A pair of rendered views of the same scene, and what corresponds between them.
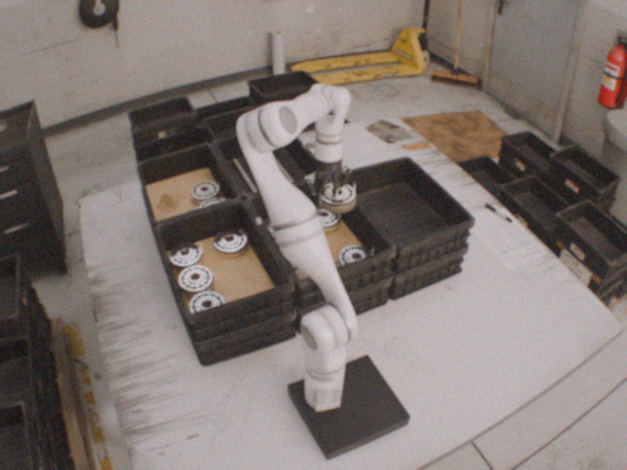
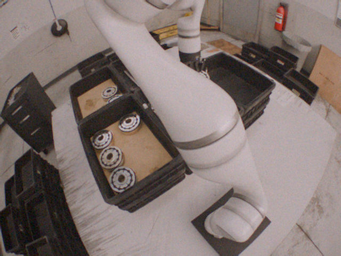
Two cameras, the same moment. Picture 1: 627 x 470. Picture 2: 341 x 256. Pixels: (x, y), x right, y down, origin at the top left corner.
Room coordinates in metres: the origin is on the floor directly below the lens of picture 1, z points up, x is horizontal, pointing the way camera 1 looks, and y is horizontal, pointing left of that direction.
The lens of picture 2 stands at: (0.68, 0.08, 1.38)
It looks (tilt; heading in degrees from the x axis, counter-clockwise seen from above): 53 degrees down; 359
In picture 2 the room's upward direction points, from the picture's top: 10 degrees counter-clockwise
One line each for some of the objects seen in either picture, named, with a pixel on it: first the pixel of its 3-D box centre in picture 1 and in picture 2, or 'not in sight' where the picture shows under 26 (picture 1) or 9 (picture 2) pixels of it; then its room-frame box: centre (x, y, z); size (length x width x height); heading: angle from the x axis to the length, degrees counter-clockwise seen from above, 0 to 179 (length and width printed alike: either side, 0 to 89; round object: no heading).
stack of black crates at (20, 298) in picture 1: (10, 325); (39, 182); (1.13, 1.36, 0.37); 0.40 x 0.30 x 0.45; 26
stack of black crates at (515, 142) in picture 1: (530, 172); (256, 58); (2.43, -1.35, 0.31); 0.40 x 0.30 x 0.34; 26
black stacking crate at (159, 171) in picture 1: (186, 193); (98, 96); (1.39, 0.43, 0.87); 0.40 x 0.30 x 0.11; 25
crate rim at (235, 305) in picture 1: (217, 255); (120, 139); (1.03, 0.26, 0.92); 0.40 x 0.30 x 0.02; 25
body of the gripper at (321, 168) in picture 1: (327, 167); (189, 58); (1.17, -0.04, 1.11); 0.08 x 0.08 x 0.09
